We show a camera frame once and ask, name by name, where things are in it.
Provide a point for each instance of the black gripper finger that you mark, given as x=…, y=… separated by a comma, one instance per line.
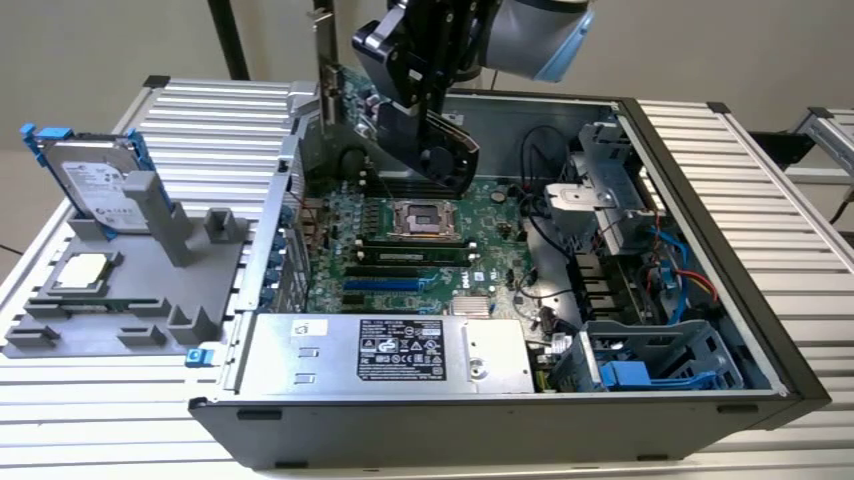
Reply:
x=394, y=75
x=467, y=35

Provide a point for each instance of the green graphics card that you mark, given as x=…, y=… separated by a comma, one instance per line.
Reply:
x=454, y=165

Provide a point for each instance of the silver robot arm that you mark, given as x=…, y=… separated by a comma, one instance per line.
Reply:
x=527, y=35

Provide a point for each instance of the black stand pole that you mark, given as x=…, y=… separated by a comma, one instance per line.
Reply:
x=230, y=45

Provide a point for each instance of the round coin battery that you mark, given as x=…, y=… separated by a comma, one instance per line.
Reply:
x=498, y=195

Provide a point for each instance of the CPU socket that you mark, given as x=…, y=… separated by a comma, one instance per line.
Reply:
x=423, y=217

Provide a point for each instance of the black table corner cap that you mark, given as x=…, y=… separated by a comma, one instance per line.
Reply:
x=718, y=107
x=156, y=81

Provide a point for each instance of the green RAM stick with label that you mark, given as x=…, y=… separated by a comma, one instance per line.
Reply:
x=400, y=257

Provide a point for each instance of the green motherboard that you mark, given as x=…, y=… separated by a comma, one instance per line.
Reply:
x=500, y=255

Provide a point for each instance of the black expansion slot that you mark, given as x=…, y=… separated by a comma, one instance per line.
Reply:
x=380, y=272

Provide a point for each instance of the blue expansion slot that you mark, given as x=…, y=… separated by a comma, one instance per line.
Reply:
x=383, y=285

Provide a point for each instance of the silver finned heatsink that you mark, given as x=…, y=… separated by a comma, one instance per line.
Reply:
x=474, y=306

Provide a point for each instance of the hard disk in blue carrier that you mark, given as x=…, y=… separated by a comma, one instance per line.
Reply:
x=87, y=175

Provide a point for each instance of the grey parts rack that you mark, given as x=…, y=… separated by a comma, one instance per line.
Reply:
x=133, y=290

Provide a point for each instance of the silver power supply unit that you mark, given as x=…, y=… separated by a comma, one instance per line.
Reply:
x=320, y=370

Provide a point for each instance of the silver CPU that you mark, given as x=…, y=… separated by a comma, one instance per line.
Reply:
x=80, y=270

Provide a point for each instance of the grey plastic disk bay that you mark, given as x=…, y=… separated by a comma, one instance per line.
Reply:
x=640, y=330

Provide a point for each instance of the blue case latch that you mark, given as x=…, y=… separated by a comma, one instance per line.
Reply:
x=195, y=357

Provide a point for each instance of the blue disk carrier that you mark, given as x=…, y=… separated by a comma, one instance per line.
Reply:
x=623, y=375

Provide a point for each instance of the open grey PC case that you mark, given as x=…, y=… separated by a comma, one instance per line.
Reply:
x=434, y=430

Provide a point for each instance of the silver metal drive bracket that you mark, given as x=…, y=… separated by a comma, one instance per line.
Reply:
x=576, y=197

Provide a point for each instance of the black plastic bracket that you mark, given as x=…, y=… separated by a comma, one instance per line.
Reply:
x=594, y=285

